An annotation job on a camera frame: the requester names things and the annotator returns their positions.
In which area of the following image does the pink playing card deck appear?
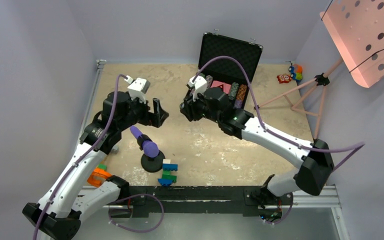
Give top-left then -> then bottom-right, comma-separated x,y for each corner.
210,80 -> 228,91

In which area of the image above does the orange and black chip row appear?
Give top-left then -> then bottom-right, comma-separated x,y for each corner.
235,84 -> 248,102

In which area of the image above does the aluminium table frame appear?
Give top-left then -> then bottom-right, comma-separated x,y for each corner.
39,58 -> 350,240

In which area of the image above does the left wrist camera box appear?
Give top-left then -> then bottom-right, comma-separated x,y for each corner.
125,75 -> 151,104

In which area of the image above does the purple handheld massager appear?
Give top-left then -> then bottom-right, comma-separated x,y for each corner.
129,126 -> 160,158

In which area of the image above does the triangular all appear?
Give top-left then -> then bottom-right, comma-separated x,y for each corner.
219,83 -> 231,95

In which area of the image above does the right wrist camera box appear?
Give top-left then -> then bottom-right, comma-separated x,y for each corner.
187,75 -> 208,102

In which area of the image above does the black base bar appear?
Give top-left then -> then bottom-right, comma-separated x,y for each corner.
109,185 -> 293,218

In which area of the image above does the black aluminium poker case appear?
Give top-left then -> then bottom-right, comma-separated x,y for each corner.
198,32 -> 263,109

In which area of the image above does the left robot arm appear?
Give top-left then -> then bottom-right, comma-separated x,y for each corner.
22,91 -> 169,240

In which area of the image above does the colourful toy car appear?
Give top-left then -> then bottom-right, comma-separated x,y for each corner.
288,64 -> 303,82

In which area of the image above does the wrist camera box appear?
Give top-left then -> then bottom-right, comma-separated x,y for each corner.
187,75 -> 208,102
125,75 -> 151,104

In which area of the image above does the orange toy piece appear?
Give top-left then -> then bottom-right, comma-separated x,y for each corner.
87,163 -> 112,188

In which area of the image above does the blue green toy brick stack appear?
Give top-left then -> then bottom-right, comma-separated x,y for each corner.
157,159 -> 178,187

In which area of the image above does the grey toy brick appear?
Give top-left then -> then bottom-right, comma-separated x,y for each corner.
111,147 -> 119,154

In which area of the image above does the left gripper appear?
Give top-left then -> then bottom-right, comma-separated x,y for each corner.
117,92 -> 168,131

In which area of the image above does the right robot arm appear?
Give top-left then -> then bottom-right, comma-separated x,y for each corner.
179,88 -> 334,204

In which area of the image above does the red toy card pack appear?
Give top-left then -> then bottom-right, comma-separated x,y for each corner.
276,74 -> 293,84

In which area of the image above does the pink music stand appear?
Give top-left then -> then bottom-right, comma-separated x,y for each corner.
253,0 -> 384,144

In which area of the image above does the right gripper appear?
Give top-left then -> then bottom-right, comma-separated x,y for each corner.
181,88 -> 221,124

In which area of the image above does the dark green chip stack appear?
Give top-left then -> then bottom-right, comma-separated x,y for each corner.
228,82 -> 240,101

